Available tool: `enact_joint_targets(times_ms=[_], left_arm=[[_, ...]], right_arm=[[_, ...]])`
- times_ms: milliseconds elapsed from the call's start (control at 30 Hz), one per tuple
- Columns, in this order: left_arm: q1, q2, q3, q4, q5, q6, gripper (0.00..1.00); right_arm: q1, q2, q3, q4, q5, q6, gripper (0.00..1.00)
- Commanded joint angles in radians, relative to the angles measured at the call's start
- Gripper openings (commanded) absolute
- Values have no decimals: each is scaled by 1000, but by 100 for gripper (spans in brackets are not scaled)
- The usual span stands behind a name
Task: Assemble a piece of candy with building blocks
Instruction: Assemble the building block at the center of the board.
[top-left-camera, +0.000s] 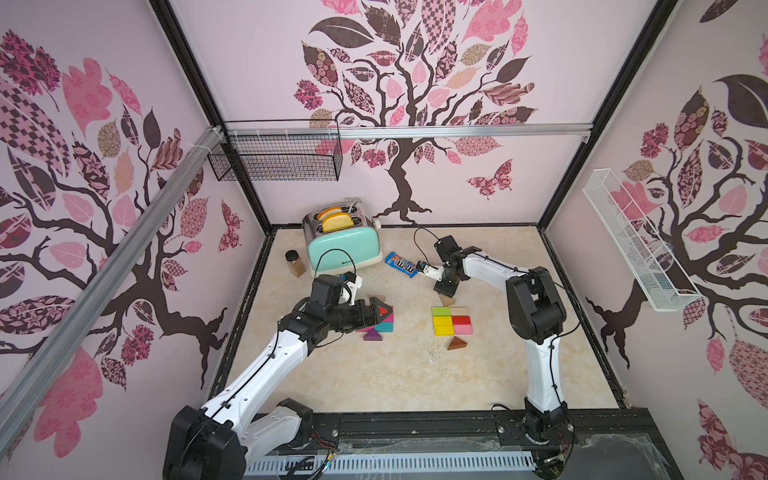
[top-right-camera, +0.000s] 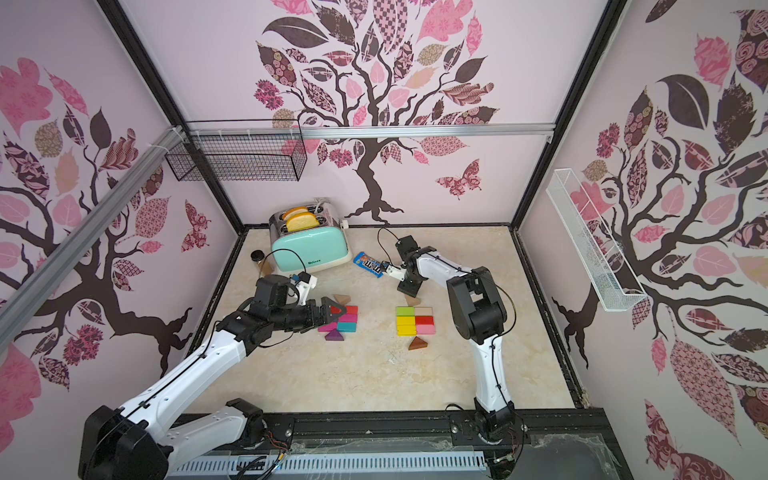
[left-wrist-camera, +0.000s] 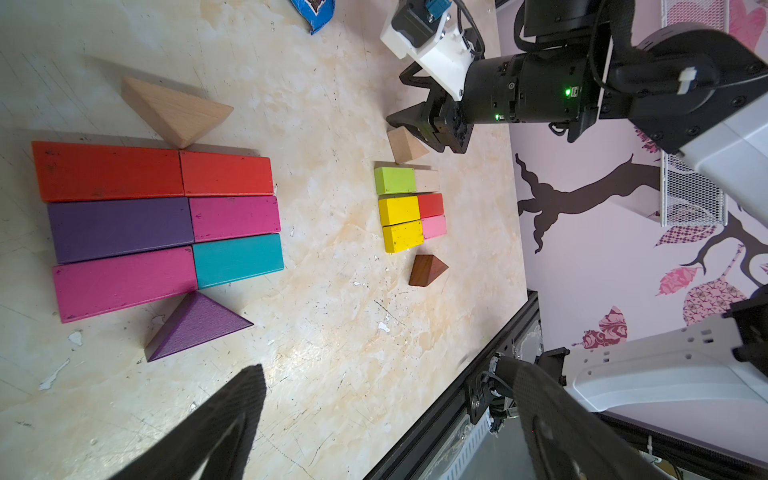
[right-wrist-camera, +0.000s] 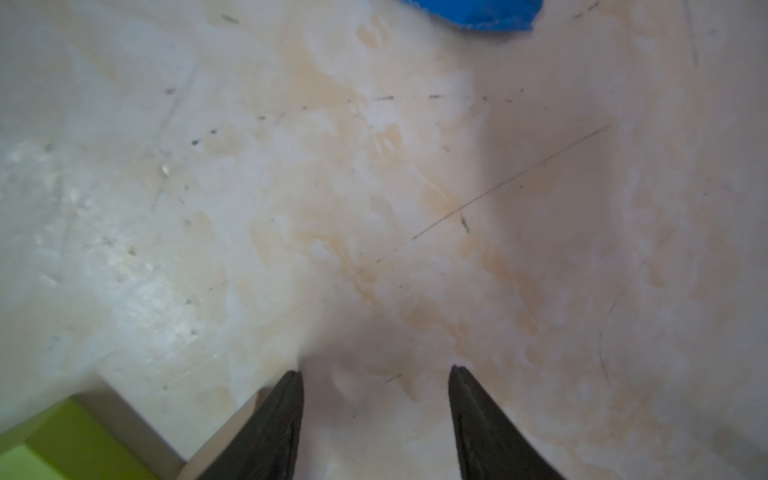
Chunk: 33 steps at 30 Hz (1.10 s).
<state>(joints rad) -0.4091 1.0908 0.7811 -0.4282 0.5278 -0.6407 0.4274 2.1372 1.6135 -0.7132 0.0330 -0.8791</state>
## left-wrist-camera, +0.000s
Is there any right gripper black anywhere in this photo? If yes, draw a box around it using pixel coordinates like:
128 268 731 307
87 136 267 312
386 61 474 154

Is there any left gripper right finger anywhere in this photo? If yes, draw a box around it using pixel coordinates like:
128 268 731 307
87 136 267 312
494 356 666 479

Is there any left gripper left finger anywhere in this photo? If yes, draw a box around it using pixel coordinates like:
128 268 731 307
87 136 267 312
113 364 267 479

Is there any light brown triangular block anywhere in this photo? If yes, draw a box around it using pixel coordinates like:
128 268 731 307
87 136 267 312
387 126 429 165

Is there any lime green block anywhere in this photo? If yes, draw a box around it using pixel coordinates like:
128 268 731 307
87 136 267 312
374 167 417 196

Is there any red block group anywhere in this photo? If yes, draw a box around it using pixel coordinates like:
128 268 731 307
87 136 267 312
417 193 445 219

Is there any yellow block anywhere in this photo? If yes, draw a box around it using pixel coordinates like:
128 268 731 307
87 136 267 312
382 220 425 254
378 196 421 227

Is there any light pink block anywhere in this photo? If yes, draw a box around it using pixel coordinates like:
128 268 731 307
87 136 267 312
421 215 447 240

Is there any purple triangular wooden block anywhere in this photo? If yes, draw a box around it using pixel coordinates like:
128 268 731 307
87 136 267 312
144 291 253 362

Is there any dark brown triangular block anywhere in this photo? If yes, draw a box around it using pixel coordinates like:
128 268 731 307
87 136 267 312
408 254 448 287

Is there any magenta rectangular block front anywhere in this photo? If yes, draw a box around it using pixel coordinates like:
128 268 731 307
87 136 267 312
53 247 198 323

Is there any magenta rectangular block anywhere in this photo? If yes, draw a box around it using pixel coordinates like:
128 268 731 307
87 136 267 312
53 247 198 323
189 196 281 243

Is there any teal rectangular block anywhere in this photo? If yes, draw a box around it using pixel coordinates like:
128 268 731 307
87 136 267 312
193 233 285 289

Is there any bright red rectangular block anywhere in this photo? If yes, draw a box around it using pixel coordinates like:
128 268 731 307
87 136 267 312
179 151 274 197

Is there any beige triangular wooden block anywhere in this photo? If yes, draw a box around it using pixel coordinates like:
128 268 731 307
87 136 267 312
121 77 234 149

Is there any purple rectangular block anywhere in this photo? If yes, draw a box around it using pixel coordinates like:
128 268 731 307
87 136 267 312
47 197 194 264

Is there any dark red rectangular block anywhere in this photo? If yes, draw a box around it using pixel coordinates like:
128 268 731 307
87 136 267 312
32 141 184 203

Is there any beige square wooden block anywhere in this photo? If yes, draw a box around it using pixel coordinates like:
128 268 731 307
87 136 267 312
414 169 441 193

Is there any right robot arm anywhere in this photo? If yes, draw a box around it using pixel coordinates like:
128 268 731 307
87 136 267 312
382 1 767 479

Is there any blue candy packet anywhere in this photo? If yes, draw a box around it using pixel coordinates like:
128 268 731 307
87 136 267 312
291 0 335 35

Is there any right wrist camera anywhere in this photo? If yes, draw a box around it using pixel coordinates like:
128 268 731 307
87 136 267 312
381 0 486 102

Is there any white slotted cable duct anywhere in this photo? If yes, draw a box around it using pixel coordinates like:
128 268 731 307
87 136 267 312
440 411 491 480

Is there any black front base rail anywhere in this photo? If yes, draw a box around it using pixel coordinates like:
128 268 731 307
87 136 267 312
366 290 540 479

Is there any white wire wall shelf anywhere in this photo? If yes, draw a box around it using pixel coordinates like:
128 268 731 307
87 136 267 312
659 0 730 229

